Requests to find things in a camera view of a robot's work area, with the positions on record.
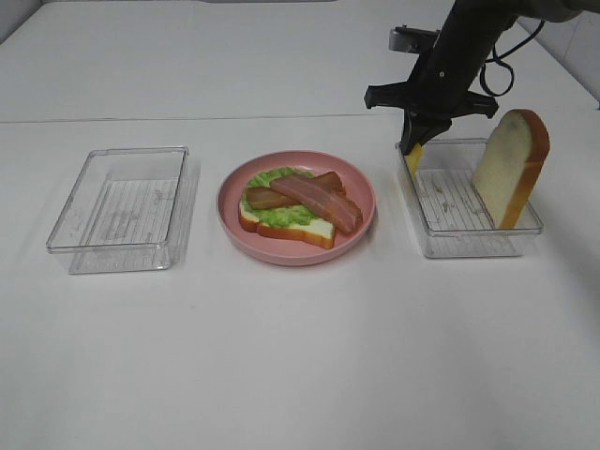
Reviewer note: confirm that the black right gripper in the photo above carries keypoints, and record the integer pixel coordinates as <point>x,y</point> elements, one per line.
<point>438,88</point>

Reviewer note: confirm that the yellow cheese slice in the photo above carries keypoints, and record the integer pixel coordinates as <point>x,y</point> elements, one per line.
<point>412,160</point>

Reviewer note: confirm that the bread slice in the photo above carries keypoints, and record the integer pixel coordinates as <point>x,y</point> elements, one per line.
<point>515,153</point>
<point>319,232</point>

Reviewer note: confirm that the pink bacon strip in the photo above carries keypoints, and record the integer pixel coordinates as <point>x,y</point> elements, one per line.
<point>325,203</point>

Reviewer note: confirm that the green lettuce leaf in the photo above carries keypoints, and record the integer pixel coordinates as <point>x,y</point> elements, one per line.
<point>283,216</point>

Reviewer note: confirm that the brown bacon strip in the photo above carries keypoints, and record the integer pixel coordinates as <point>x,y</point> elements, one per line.
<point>262,198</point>

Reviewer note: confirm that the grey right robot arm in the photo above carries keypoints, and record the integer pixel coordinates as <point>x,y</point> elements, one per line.
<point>418,41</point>

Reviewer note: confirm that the pink round plate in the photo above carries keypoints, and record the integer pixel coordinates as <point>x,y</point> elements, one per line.
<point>293,252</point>

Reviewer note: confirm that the right clear plastic tray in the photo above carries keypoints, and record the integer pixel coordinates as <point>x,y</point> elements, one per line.
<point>448,217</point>

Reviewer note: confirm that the clear plastic tray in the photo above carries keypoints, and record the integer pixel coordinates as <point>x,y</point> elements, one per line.
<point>128,211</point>
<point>448,217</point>

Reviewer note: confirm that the left clear plastic tray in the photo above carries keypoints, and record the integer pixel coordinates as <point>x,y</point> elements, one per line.
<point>128,211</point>

